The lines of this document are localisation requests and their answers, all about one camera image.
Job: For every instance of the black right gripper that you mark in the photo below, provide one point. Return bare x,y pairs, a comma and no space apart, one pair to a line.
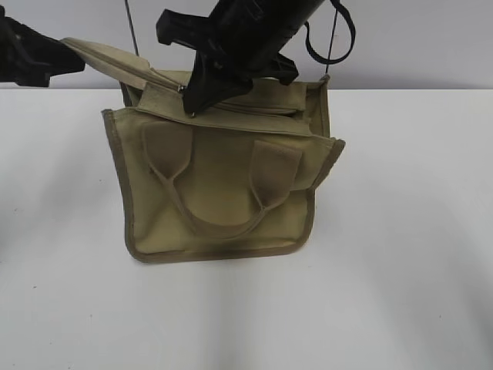
235,45

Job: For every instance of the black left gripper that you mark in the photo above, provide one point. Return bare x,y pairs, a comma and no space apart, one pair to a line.
18,62

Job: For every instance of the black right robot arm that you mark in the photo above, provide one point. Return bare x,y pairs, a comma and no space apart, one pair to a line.
239,41

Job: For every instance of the yellow canvas tote bag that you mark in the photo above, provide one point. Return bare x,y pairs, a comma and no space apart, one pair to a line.
237,181

